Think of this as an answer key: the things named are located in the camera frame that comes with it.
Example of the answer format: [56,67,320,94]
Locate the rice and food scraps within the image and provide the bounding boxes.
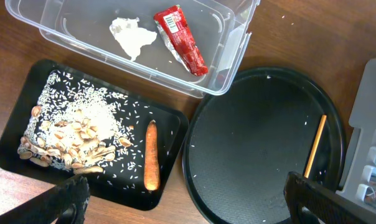
[17,70,153,182]

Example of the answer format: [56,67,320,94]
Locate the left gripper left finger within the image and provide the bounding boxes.
[0,175,90,224]

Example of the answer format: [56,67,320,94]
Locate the orange carrot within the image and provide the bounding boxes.
[144,120,161,191]

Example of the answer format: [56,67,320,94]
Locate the round black tray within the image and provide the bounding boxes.
[183,67,346,223]

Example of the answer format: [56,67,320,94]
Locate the black rectangular tray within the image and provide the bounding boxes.
[0,60,189,210]

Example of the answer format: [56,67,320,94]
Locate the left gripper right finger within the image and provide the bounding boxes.
[284,172,376,224]

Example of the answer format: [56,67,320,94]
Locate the grey dishwasher rack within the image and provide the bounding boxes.
[337,58,376,214]

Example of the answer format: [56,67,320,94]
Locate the red sauce packet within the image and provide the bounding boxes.
[153,5,209,77]

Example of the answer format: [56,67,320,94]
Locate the white tissue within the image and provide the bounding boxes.
[110,17,157,61]

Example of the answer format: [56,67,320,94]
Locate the clear plastic bin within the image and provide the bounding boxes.
[5,0,260,98]

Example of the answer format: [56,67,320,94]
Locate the wooden chopstick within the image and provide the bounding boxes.
[304,114,327,178]

